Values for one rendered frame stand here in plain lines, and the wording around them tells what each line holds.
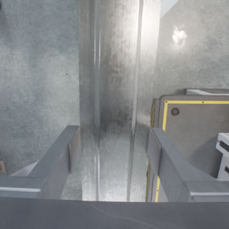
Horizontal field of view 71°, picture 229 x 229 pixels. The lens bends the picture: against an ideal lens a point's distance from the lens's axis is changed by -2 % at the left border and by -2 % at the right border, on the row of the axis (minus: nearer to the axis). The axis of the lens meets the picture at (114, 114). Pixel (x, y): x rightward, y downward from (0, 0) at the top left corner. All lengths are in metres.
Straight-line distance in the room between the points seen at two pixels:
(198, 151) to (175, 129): 0.17
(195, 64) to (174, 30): 0.24
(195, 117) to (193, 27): 0.56
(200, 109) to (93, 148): 0.72
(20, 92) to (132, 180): 1.09
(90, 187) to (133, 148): 0.06
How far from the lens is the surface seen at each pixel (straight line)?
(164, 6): 0.69
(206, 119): 0.87
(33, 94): 1.17
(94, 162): 0.17
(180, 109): 0.80
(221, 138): 0.91
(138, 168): 0.17
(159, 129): 0.16
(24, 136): 1.29
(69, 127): 0.16
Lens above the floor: 1.03
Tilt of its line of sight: 74 degrees down
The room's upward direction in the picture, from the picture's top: 179 degrees clockwise
